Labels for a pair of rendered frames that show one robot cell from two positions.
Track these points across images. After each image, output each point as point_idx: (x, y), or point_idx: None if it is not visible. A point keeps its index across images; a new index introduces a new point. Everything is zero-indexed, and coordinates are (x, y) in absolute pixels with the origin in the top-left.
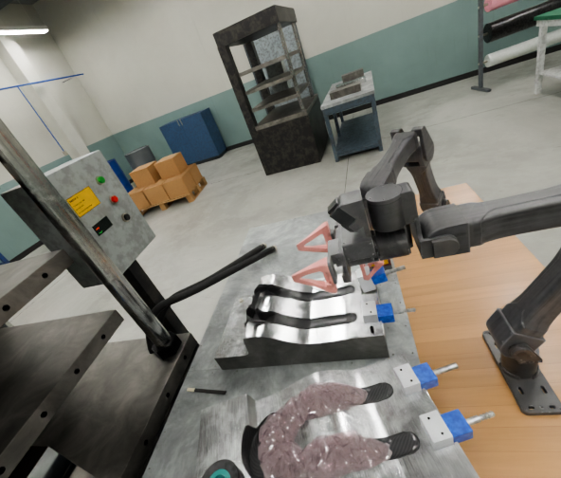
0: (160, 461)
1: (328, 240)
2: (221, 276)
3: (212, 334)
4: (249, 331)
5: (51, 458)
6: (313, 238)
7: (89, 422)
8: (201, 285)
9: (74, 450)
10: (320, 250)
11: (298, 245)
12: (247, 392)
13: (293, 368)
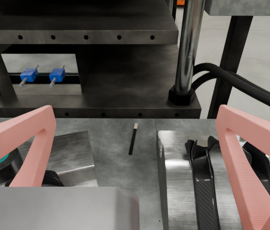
0: (79, 124)
1: None
2: None
3: (199, 126)
4: (173, 149)
5: (72, 60)
6: (255, 143)
7: (118, 78)
8: (248, 88)
9: (101, 79)
10: (239, 204)
11: (222, 111)
12: (129, 175)
13: (157, 224)
